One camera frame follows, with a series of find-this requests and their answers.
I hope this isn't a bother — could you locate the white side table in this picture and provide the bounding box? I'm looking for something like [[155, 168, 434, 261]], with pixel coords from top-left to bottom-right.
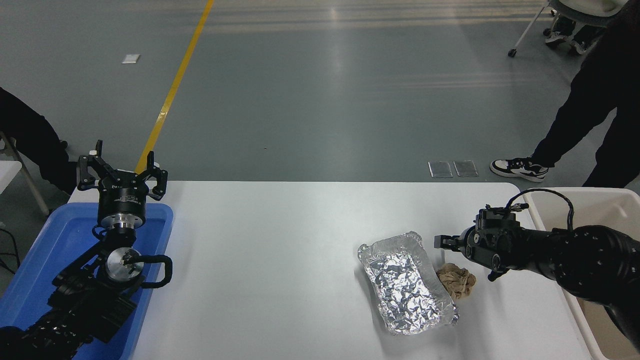
[[0, 131, 51, 217]]

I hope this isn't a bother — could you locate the blue plastic tray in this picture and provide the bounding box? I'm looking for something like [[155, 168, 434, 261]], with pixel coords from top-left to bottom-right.
[[0, 201, 174, 360]]

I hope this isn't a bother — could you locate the white wheeled chair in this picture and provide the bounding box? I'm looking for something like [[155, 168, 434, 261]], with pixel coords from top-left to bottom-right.
[[507, 0, 629, 58]]

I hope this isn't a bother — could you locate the clear floor plate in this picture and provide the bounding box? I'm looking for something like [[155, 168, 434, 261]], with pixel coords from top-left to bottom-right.
[[453, 160, 479, 178], [428, 160, 454, 179]]

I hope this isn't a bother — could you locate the person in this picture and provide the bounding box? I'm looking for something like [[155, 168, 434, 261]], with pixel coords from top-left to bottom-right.
[[490, 0, 640, 189], [542, 14, 607, 56], [0, 87, 78, 196]]

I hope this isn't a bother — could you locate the crumpled tan paper ball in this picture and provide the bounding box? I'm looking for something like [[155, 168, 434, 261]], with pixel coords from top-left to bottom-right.
[[436, 263, 477, 302]]

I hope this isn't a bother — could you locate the thin black cable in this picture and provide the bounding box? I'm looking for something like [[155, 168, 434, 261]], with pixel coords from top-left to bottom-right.
[[0, 227, 22, 275]]

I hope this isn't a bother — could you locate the silver foil tray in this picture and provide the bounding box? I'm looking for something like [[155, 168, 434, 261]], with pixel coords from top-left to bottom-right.
[[357, 231, 460, 336]]

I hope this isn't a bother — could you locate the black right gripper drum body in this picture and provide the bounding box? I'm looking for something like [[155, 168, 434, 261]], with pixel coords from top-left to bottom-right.
[[459, 226, 478, 259]]

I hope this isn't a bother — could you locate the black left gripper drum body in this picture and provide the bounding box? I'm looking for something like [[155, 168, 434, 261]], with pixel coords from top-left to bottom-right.
[[98, 171, 150, 219]]

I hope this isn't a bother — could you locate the large pale bin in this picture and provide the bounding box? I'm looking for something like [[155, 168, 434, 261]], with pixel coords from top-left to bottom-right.
[[522, 187, 640, 360]]

